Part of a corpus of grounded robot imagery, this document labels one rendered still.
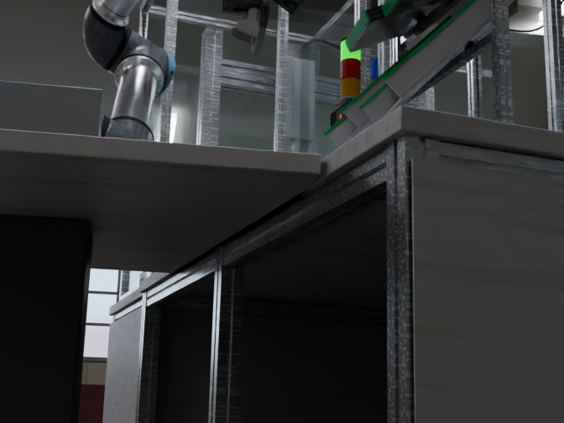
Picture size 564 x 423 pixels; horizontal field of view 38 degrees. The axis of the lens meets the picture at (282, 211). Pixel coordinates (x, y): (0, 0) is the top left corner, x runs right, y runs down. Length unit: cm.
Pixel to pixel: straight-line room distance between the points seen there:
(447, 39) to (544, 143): 36
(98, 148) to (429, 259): 45
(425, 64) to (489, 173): 37
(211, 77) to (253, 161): 181
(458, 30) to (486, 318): 56
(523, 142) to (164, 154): 45
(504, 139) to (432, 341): 26
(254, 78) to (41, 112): 156
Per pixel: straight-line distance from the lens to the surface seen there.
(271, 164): 110
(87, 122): 146
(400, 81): 130
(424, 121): 96
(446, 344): 92
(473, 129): 99
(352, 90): 202
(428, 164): 95
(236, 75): 292
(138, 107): 183
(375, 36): 159
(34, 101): 148
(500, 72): 133
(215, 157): 110
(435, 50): 134
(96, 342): 1008
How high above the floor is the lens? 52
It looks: 14 degrees up
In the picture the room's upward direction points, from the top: 2 degrees clockwise
